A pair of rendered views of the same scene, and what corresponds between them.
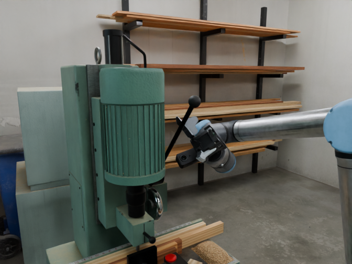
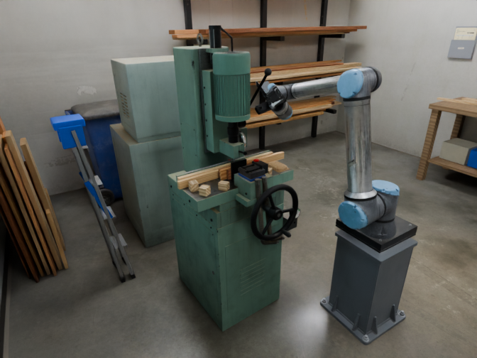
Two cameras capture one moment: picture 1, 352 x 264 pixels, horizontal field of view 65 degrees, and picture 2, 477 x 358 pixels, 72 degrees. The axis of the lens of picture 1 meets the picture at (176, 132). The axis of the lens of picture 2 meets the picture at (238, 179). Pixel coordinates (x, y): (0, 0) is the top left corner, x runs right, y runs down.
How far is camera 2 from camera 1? 0.86 m
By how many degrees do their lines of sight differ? 14
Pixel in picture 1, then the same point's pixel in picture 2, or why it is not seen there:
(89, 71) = (201, 52)
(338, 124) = (343, 83)
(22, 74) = (91, 42)
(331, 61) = (393, 19)
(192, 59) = (253, 20)
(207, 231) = (273, 156)
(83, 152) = (196, 106)
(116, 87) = (226, 64)
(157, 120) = (247, 84)
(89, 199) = (201, 136)
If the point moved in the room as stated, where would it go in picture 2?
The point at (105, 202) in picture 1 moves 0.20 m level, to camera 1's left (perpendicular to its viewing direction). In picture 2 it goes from (214, 136) to (174, 137)
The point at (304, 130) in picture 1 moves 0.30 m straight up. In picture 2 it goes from (333, 88) to (340, 22)
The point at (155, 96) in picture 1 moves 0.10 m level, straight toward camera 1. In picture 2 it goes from (246, 69) to (250, 72)
